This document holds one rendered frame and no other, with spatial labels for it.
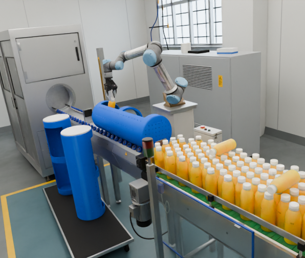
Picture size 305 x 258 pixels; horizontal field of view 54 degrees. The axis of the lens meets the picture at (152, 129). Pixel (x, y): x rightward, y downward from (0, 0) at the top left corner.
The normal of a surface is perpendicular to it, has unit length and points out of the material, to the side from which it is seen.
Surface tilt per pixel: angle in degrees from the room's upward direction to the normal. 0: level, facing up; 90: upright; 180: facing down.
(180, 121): 90
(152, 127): 90
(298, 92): 90
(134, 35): 90
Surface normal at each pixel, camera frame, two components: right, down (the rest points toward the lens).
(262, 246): -0.81, 0.26
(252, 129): 0.48, 0.23
